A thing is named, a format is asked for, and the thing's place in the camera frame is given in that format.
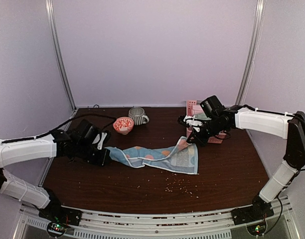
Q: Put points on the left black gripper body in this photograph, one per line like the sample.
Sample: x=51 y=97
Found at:
x=84 y=152

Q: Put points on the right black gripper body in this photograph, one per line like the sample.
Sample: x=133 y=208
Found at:
x=214 y=127

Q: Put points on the pink plastic basket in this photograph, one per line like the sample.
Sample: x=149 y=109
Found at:
x=193 y=109

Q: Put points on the blue patterned towel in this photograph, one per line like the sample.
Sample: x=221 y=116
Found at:
x=181 y=158

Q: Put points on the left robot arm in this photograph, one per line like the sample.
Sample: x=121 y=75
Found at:
x=14 y=151

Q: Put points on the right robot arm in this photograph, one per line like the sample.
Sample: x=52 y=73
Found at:
x=279 y=139

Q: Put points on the red patterned bowl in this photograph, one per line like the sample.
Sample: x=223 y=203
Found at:
x=123 y=125

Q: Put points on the striped ceramic mug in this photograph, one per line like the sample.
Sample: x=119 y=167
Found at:
x=138 y=115

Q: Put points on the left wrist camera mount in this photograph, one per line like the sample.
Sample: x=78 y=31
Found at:
x=101 y=139

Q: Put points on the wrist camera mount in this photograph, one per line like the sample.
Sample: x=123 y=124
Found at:
x=101 y=139
x=192 y=122

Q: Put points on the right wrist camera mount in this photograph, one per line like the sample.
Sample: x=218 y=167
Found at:
x=192 y=122

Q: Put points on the right aluminium frame post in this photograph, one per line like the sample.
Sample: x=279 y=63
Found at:
x=253 y=47

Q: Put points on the aluminium frame post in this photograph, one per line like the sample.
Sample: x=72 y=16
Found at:
x=253 y=47
x=58 y=53

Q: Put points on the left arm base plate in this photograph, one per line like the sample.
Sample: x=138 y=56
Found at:
x=61 y=215

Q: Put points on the front aluminium rail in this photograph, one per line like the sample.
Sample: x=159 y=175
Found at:
x=218 y=224

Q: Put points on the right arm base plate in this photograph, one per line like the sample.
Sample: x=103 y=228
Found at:
x=249 y=214

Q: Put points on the left aluminium frame post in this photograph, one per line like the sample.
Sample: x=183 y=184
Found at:
x=58 y=53

